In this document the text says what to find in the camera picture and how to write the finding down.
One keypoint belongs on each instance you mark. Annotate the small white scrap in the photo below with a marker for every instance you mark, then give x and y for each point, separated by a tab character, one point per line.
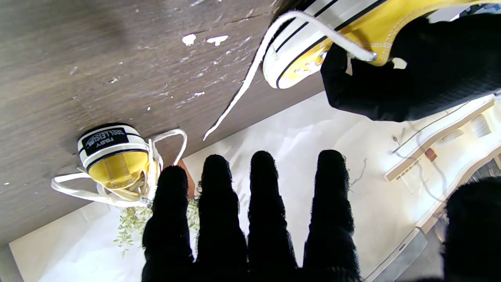
217	39
189	39

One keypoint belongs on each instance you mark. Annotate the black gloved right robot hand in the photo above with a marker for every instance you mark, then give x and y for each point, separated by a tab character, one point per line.
266	235

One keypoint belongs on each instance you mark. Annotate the printed kitchen backdrop cloth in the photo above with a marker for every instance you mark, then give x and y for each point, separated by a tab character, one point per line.
313	156

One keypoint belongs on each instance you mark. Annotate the white shoelace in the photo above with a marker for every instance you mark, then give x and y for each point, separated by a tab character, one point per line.
250	74
70	192

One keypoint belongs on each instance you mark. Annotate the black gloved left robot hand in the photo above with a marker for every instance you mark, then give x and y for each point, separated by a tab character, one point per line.
430	70

